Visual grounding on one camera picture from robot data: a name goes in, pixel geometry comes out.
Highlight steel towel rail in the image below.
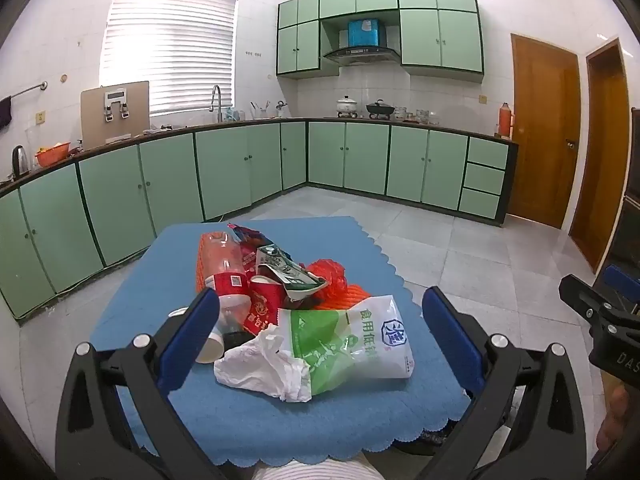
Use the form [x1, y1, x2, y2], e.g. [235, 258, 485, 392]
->
[0, 81, 49, 103]

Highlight red snack can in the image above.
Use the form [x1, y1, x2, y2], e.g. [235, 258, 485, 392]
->
[227, 223, 266, 281]

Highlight clear bottle with red label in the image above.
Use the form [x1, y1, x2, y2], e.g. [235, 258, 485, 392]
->
[200, 232, 253, 336]

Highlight white window blind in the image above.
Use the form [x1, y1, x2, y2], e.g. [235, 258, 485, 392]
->
[100, 0, 238, 116]

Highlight orange plastic basin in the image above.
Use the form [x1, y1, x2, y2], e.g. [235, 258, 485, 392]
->
[34, 142, 72, 168]

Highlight white and green plastic bag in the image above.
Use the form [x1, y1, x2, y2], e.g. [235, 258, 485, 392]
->
[277, 294, 416, 396]

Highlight crumpled white tissue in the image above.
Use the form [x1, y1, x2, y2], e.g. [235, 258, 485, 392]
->
[214, 324, 313, 403]

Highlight blue box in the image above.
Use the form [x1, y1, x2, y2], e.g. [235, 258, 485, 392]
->
[347, 18, 383, 48]

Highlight person's right hand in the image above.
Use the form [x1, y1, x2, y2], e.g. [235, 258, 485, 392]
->
[596, 379, 640, 461]

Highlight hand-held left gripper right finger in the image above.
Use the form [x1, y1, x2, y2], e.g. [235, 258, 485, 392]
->
[421, 286, 588, 480]

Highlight green lower kitchen cabinets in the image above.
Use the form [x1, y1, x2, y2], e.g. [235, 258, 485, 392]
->
[0, 119, 520, 321]

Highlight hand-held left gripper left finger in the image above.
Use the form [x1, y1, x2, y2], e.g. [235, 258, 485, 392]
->
[55, 287, 231, 480]

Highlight twisted orange foam net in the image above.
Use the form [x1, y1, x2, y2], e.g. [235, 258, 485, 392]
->
[300, 258, 368, 313]

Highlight red paper cup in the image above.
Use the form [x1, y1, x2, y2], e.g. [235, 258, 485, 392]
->
[243, 275, 286, 336]

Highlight green upper wall cabinets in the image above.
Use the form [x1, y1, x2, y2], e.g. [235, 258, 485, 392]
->
[276, 0, 485, 82]

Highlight green and white crumpled packet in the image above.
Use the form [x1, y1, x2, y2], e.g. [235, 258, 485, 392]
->
[256, 244, 331, 301]

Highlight white bracket on board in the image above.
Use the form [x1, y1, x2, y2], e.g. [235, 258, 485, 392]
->
[102, 88, 130, 122]

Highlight range hood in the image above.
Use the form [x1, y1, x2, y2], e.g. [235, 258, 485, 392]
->
[322, 46, 401, 67]

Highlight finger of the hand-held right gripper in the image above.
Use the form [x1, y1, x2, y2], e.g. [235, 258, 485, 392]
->
[558, 273, 618, 323]
[601, 264, 640, 308]

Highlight steel electric kettle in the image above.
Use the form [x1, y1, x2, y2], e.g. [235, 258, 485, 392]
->
[11, 145, 31, 178]

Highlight wooden door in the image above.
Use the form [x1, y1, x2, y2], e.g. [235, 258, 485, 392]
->
[509, 33, 582, 230]
[570, 37, 632, 273]

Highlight white paper cup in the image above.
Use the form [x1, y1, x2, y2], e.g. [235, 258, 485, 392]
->
[169, 307, 226, 365]

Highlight blue scalloped table mat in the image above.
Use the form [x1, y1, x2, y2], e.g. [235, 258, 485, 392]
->
[90, 216, 473, 468]

